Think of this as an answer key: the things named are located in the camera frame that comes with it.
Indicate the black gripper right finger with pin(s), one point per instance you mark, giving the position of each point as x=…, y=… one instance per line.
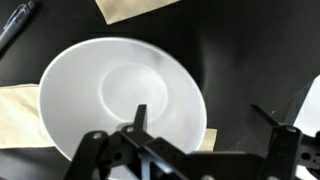
x=283, y=150

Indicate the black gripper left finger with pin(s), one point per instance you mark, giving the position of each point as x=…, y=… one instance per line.
x=133, y=146

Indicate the small brown paper napkin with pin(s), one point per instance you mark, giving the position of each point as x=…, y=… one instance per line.
x=20, y=116

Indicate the large brown paper napkin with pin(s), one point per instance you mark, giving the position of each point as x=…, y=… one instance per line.
x=130, y=8

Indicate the white plastic bowl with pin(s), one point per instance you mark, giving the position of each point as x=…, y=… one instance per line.
x=126, y=90

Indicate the black pen with clip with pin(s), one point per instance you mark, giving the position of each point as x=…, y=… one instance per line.
x=15, y=21

